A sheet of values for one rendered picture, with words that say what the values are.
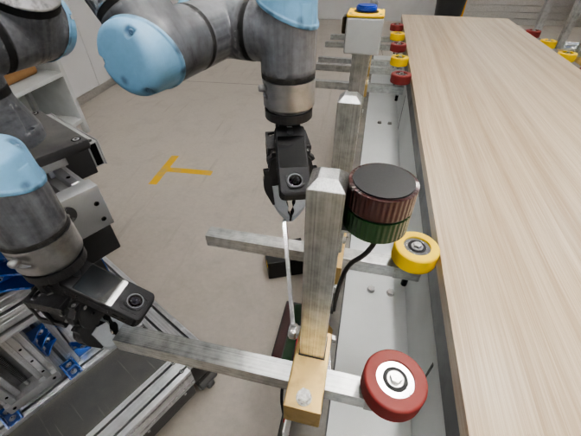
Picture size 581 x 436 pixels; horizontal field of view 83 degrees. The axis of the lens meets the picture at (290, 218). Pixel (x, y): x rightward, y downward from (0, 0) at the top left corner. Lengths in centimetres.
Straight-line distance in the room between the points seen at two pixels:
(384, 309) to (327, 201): 62
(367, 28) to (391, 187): 49
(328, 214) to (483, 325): 35
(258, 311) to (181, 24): 135
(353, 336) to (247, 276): 99
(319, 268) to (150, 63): 26
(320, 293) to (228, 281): 136
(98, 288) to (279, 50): 38
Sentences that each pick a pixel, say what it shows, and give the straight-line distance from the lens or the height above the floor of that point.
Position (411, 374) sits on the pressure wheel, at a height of 90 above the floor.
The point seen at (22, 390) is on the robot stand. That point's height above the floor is 36.
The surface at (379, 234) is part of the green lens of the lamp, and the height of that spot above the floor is 114.
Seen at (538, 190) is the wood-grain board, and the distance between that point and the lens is 92.
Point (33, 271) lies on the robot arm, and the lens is 48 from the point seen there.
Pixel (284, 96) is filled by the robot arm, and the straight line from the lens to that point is 47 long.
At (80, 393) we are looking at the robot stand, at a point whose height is 21.
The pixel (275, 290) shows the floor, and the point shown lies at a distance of 167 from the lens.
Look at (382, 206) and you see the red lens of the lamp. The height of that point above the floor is 117.
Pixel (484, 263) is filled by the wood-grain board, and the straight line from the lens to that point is 67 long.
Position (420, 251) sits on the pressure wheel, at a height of 90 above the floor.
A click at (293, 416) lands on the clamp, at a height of 84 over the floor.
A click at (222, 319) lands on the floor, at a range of 160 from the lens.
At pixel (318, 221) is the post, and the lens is 31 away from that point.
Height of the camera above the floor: 133
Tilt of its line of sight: 41 degrees down
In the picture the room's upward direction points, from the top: straight up
